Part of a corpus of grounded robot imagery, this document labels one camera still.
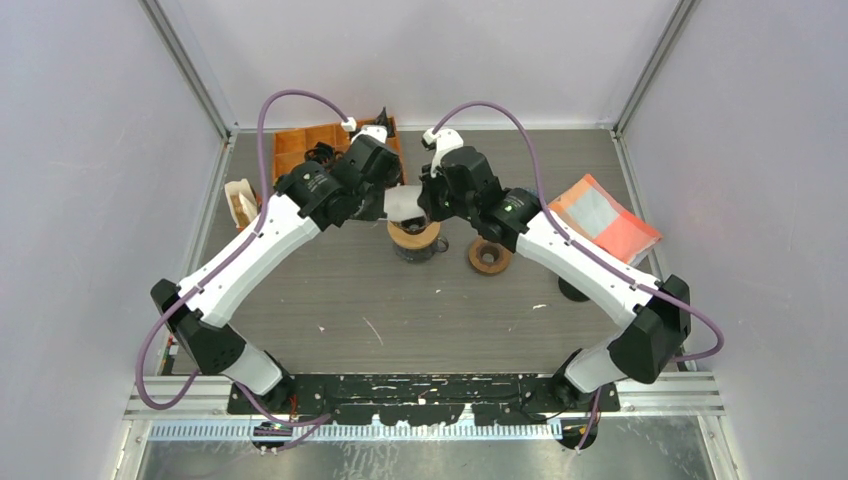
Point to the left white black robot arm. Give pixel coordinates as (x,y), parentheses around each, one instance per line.
(305,202)

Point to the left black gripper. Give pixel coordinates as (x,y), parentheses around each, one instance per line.
(377,210)

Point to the grey glass server jug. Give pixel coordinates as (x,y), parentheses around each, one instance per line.
(422,254)

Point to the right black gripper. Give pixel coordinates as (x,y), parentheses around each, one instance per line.
(427,198)

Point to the blue glass dripper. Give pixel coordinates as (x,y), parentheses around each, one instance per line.
(532,193)

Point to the orange filter holder box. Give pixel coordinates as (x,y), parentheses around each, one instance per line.
(246,205)

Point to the rolled black tie middle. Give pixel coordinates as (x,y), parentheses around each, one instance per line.
(322,153)

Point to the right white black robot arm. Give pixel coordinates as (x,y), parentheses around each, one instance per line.
(651,324)

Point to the rolled black tie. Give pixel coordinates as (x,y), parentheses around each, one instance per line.
(381,119)
(322,153)

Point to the white paper coffee filter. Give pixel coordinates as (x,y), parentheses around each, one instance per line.
(401,203)

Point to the black round base disc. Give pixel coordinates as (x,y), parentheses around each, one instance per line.
(570,292)

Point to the stack of paper filters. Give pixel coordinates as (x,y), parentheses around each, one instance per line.
(244,205)

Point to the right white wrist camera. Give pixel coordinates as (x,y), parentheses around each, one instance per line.
(441,142)

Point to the orange wooden compartment tray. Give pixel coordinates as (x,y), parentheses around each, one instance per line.
(290,145)

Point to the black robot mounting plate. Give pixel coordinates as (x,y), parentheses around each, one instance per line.
(503,399)

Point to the rolled black tie back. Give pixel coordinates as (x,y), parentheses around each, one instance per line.
(381,119)

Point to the orange grey folded cloth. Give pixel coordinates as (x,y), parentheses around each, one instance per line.
(590,210)

